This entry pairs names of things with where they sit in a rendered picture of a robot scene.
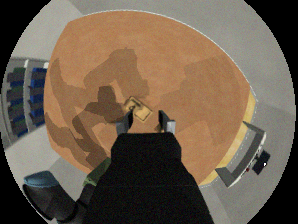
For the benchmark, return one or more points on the tan open-top tray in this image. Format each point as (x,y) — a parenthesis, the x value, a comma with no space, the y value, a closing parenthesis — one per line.
(143,113)

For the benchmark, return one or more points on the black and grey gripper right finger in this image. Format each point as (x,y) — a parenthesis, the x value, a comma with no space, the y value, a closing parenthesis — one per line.
(165,122)

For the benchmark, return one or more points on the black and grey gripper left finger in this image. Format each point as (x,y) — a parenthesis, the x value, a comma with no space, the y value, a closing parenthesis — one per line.
(125,124)

